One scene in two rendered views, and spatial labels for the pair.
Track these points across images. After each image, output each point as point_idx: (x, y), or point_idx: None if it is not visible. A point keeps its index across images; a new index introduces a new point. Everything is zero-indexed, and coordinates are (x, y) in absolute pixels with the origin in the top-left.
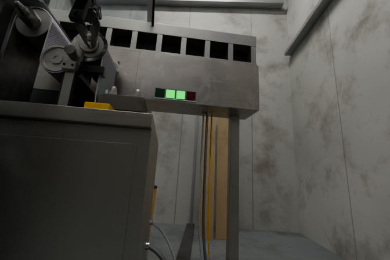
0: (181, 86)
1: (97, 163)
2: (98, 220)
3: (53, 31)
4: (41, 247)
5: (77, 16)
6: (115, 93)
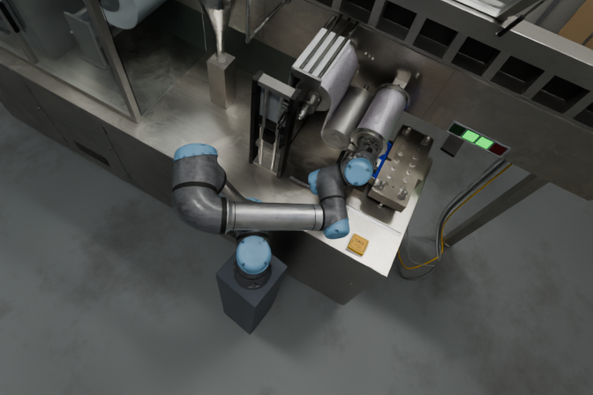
0: (492, 133)
1: (351, 264)
2: (349, 275)
3: (334, 104)
4: (324, 266)
5: (352, 185)
6: (382, 189)
